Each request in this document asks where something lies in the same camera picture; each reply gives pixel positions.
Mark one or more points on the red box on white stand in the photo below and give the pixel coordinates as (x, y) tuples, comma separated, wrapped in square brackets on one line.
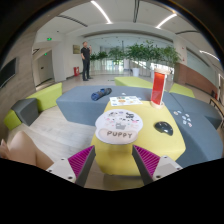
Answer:
[(160, 76)]

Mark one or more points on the wooden chair at right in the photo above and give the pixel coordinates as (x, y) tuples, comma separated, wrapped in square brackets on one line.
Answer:
[(216, 105)]

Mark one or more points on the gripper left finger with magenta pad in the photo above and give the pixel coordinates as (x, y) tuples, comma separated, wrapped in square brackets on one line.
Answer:
[(76, 168)]

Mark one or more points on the white puppy mouse pad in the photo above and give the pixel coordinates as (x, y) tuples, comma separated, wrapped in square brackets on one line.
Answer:
[(118, 126)]

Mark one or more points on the wall-mounted black screen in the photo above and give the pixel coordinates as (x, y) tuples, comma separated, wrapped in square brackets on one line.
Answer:
[(7, 72)]

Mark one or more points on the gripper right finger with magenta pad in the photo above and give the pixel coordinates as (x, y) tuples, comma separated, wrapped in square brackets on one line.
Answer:
[(151, 166)]

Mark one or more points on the small scattered stickers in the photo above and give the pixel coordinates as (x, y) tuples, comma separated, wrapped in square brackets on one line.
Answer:
[(183, 118)]

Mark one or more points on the red fire extinguisher box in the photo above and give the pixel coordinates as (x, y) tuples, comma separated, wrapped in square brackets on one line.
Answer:
[(76, 71)]

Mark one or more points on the grey modular sofa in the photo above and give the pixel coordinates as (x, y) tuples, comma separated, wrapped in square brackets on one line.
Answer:
[(202, 140)]

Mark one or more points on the yellow-green table block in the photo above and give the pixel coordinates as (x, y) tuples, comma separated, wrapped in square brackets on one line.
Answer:
[(117, 159)]

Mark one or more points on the potted green plant white pot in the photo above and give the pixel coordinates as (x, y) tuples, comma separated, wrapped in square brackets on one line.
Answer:
[(136, 53)]

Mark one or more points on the person's bare knee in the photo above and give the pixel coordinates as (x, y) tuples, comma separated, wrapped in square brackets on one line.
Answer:
[(22, 149)]

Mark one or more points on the white printed paper sheet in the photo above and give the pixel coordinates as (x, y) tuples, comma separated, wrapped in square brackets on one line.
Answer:
[(124, 101)]

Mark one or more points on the green and grey side bench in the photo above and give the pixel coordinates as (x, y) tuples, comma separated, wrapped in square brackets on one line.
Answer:
[(27, 110)]

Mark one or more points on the black computer mouse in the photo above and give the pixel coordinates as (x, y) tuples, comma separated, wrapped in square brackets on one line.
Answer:
[(164, 127)]

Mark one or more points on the standing man in black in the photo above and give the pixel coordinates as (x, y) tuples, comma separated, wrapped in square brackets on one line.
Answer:
[(85, 55)]

